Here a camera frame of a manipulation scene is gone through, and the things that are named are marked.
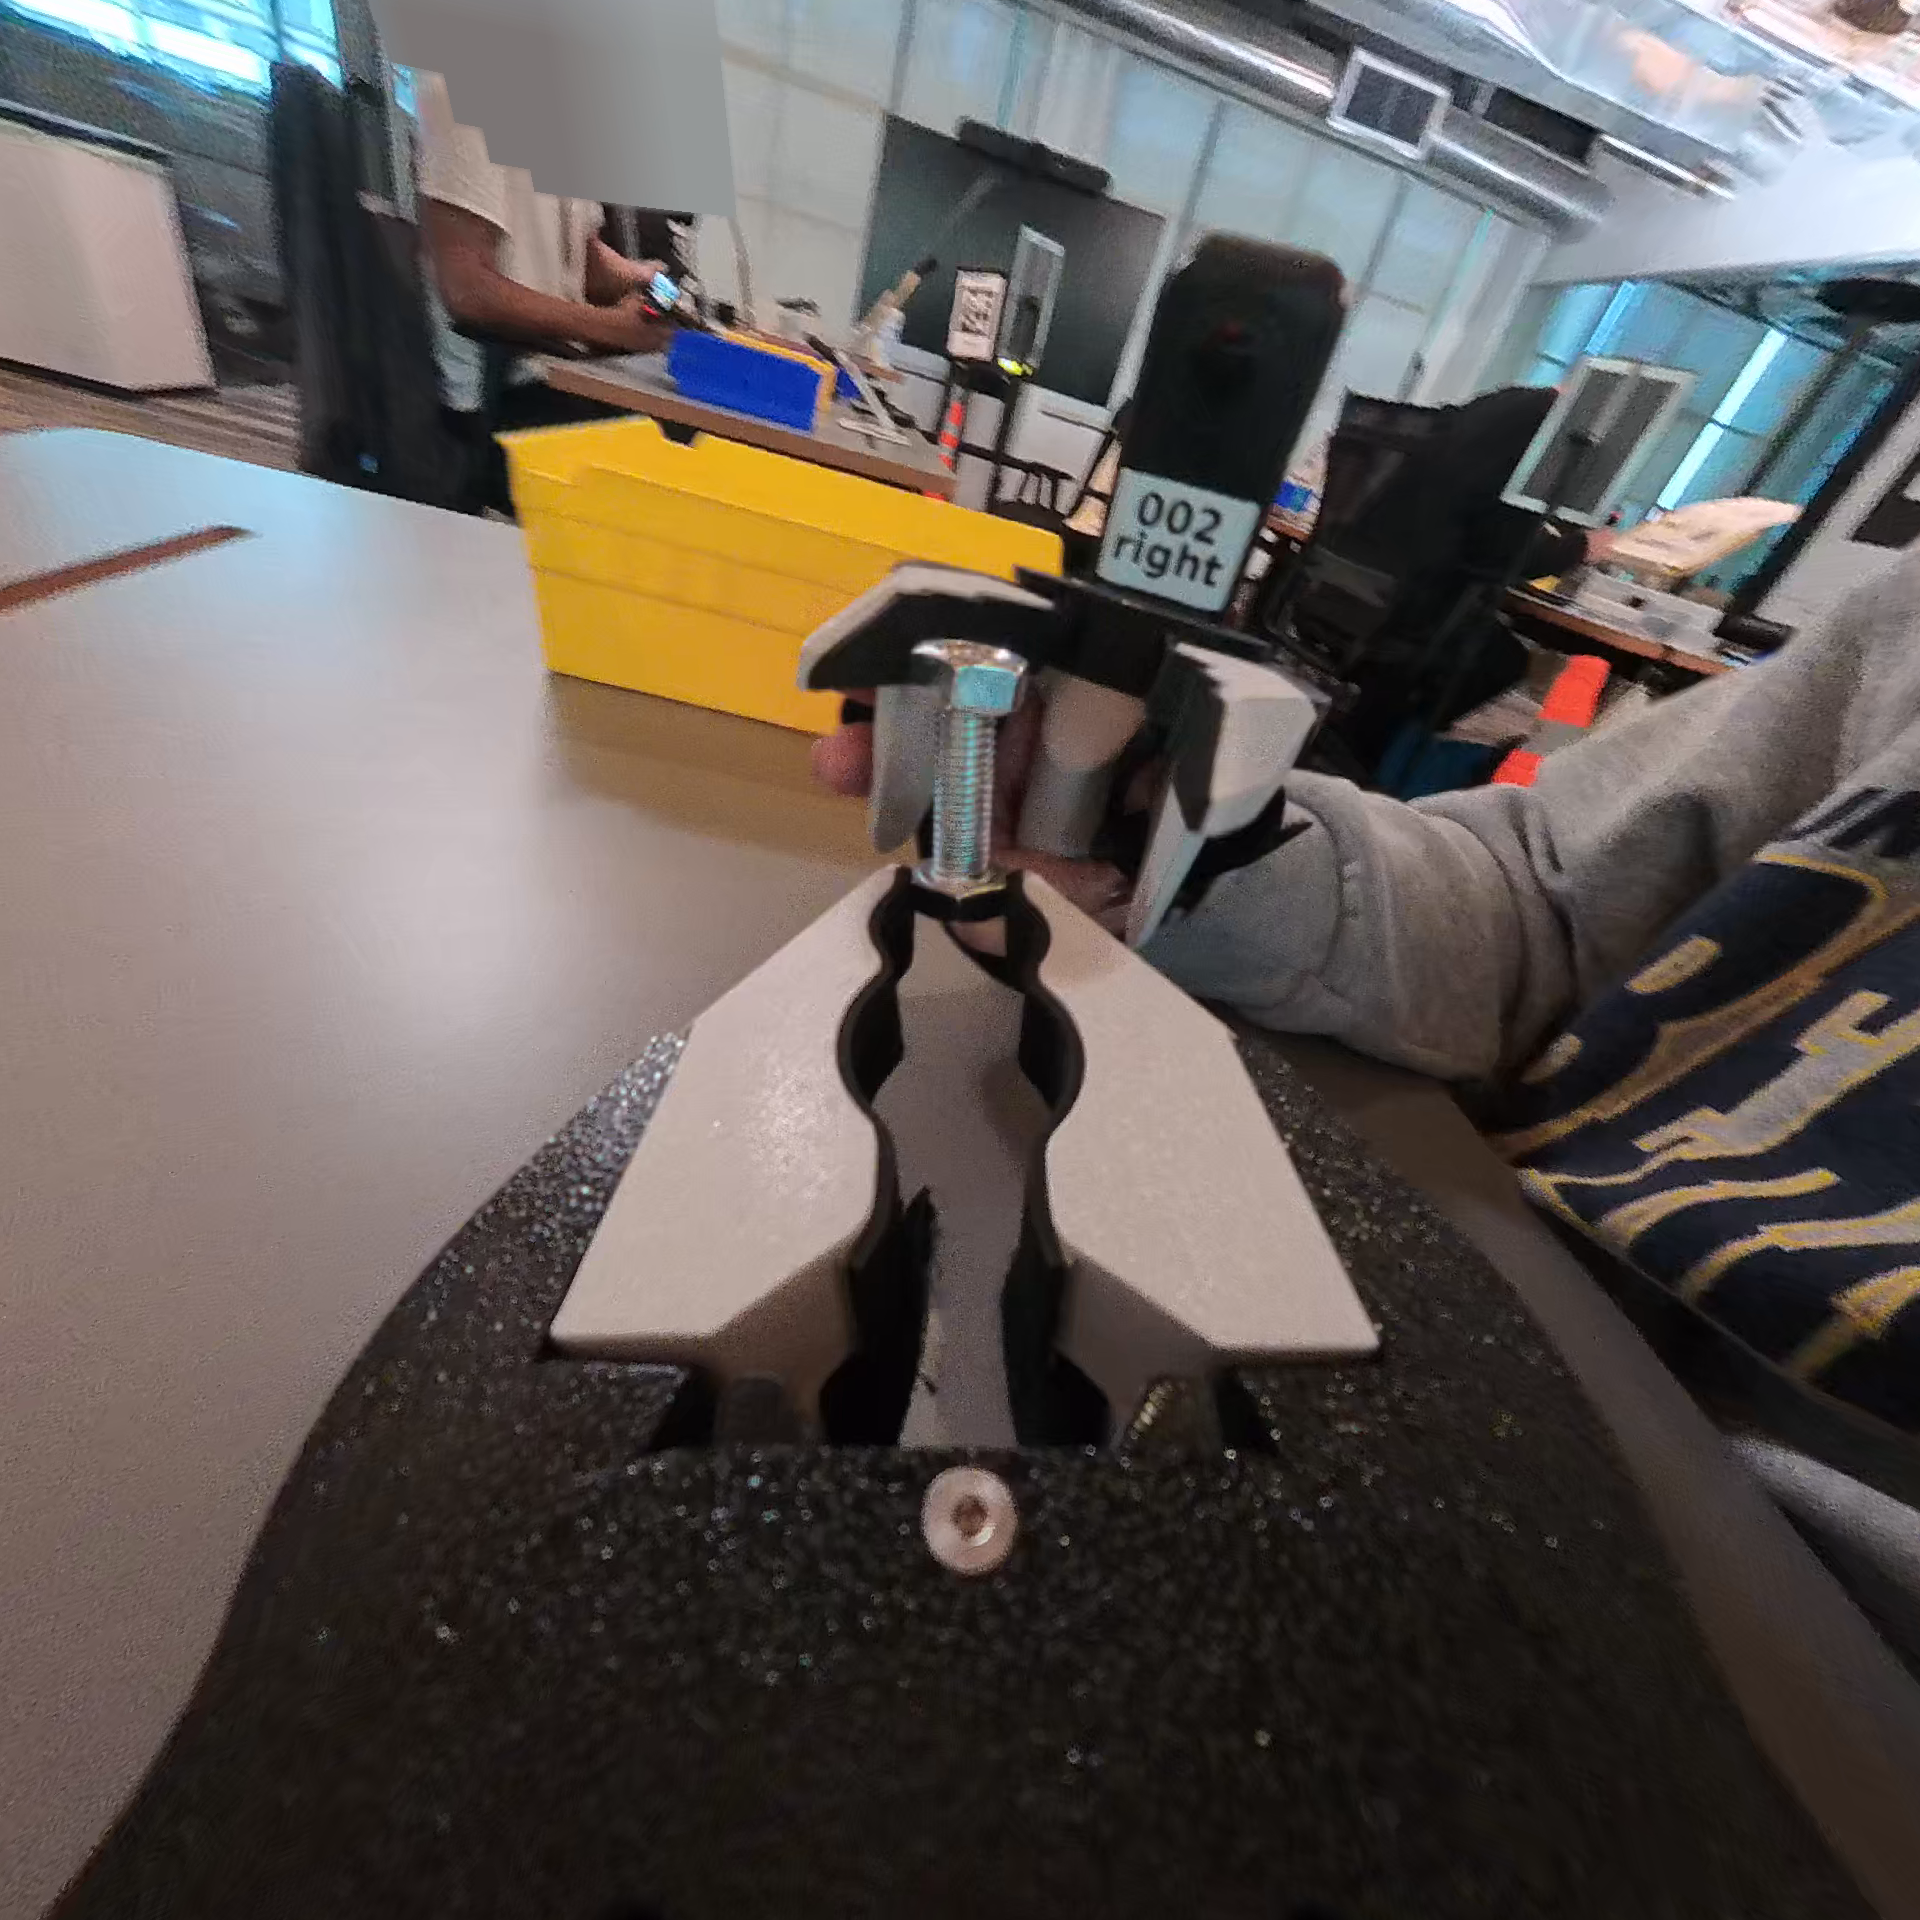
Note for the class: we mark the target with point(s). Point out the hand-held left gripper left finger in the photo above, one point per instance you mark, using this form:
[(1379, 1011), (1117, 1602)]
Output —
[(707, 1203)]

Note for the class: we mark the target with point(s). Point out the person's right forearm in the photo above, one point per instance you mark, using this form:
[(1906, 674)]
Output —
[(1503, 900)]

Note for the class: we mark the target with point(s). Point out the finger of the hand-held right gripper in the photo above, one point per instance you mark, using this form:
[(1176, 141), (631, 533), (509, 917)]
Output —
[(897, 598), (1270, 737)]

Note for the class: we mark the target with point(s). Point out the black wall screen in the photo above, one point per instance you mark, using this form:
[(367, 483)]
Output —
[(916, 227)]

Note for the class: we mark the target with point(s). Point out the silver hex nut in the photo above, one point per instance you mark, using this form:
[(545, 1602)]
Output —
[(960, 900)]

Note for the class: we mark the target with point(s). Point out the white air vent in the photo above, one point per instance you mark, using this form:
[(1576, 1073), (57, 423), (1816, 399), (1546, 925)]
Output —
[(1391, 101)]

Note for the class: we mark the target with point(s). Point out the yellow plastic bin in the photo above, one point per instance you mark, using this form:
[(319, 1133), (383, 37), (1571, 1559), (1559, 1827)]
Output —
[(676, 598)]

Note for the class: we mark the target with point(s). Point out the person's right hand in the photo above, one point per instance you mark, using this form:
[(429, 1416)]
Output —
[(1070, 878)]

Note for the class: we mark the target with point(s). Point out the grey table with wooden edge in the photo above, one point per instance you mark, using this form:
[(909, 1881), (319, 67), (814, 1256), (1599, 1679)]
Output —
[(897, 466)]

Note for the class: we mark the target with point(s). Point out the black hanging jacket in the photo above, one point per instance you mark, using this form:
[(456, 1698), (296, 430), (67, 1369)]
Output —
[(360, 299)]

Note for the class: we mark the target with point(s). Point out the silver hex bolt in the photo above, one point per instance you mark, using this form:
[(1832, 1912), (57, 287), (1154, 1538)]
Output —
[(971, 761)]

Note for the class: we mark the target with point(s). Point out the printed tag sign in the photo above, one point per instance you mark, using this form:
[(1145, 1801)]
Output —
[(972, 309)]

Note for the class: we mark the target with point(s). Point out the blue plastic bin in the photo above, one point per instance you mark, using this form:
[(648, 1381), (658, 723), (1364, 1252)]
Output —
[(747, 385)]

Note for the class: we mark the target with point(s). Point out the white recycling bin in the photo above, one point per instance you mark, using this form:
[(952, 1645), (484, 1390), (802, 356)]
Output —
[(92, 253)]

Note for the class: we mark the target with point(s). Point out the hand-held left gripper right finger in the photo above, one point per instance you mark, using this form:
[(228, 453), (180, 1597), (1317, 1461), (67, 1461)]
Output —
[(1202, 1203)]

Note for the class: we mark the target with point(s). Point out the black office chair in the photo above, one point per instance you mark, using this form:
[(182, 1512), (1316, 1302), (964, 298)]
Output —
[(1428, 525)]

